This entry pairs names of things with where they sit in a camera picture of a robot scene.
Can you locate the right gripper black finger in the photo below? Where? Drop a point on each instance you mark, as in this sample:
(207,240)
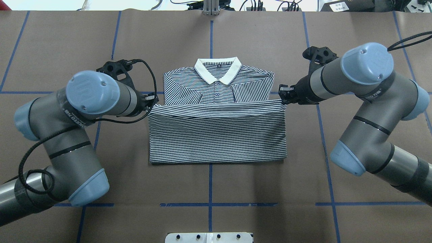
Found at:
(287,94)

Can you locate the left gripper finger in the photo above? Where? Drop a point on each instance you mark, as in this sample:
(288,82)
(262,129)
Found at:
(151,100)

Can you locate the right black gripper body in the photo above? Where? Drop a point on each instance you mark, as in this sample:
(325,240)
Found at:
(302,88)

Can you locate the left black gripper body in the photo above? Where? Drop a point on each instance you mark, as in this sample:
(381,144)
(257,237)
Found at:
(142,101)

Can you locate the striped polo shirt white collar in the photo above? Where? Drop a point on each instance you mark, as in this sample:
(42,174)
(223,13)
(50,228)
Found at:
(218,111)

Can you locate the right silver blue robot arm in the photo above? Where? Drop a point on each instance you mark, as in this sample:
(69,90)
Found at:
(388,98)

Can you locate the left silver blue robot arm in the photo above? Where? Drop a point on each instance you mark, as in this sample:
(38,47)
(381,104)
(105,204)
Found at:
(63,165)

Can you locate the black box with label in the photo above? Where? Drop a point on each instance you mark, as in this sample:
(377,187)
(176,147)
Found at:
(348,6)

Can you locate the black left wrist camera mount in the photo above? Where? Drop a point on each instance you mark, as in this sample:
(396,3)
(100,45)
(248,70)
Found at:
(119,71)

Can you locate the aluminium frame post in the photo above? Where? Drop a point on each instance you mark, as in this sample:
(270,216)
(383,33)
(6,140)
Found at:
(211,7)

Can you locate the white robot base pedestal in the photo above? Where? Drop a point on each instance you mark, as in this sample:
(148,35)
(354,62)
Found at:
(210,237)

